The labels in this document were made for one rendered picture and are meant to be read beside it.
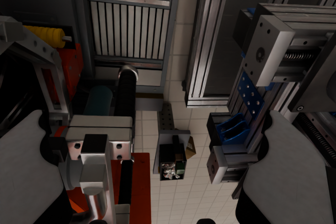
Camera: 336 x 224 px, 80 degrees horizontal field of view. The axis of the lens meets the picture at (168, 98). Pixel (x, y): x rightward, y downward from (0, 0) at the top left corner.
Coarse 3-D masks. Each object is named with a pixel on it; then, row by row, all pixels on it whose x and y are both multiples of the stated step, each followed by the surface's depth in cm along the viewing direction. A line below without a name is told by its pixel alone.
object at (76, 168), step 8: (56, 128) 44; (64, 128) 44; (56, 136) 42; (64, 136) 42; (72, 160) 40; (80, 160) 41; (64, 168) 40; (72, 168) 40; (80, 168) 41; (64, 176) 40; (72, 176) 41; (64, 184) 41; (72, 184) 42
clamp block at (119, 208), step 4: (116, 204) 54; (120, 204) 54; (124, 204) 54; (128, 204) 54; (116, 208) 53; (120, 208) 53; (124, 208) 53; (128, 208) 53; (116, 212) 52; (120, 212) 52; (124, 212) 52; (128, 212) 52; (116, 216) 51; (120, 216) 51; (124, 216) 52; (128, 216) 52; (116, 220) 51; (120, 220) 51; (124, 220) 51; (128, 220) 51
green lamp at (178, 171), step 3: (177, 162) 95; (180, 162) 95; (177, 165) 94; (180, 165) 94; (183, 165) 94; (177, 168) 93; (180, 168) 93; (183, 168) 93; (177, 171) 93; (180, 171) 94; (183, 171) 94
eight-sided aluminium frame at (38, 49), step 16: (0, 16) 35; (0, 32) 33; (16, 32) 37; (0, 48) 33; (16, 48) 45; (32, 48) 43; (48, 48) 51; (32, 64) 56; (48, 64) 56; (48, 80) 62; (64, 80) 64; (48, 96) 63; (64, 96) 64; (48, 112) 68; (64, 112) 68
